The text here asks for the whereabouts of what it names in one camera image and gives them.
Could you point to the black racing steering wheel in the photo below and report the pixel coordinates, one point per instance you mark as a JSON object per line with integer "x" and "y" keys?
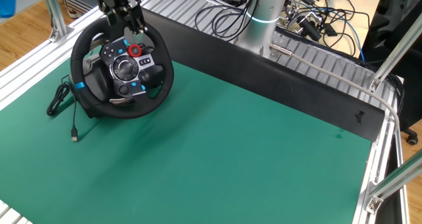
{"x": 125, "y": 69}

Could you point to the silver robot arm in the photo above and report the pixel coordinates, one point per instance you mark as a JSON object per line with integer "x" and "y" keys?
{"x": 263, "y": 33}

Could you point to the black steering wheel base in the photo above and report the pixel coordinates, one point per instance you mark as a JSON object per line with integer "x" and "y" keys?
{"x": 97, "y": 80}

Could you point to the black rubber mat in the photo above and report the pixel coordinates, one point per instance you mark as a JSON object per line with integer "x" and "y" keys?
{"x": 263, "y": 69}

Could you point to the green table mat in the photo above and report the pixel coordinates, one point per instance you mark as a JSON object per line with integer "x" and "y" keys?
{"x": 198, "y": 168}

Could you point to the black cylindrical device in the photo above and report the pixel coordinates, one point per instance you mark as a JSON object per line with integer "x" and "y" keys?
{"x": 310, "y": 29}

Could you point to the black power adapter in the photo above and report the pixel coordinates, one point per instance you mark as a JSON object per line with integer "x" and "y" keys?
{"x": 329, "y": 29}

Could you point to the light wooden desk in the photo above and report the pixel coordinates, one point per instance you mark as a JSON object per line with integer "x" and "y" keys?
{"x": 372, "y": 6}

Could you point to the black office chair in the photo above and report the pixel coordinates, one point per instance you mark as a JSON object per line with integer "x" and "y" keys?
{"x": 412, "y": 72}

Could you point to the aluminium frame post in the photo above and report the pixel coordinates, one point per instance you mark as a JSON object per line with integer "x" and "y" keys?
{"x": 395, "y": 49}
{"x": 395, "y": 181}
{"x": 51, "y": 6}

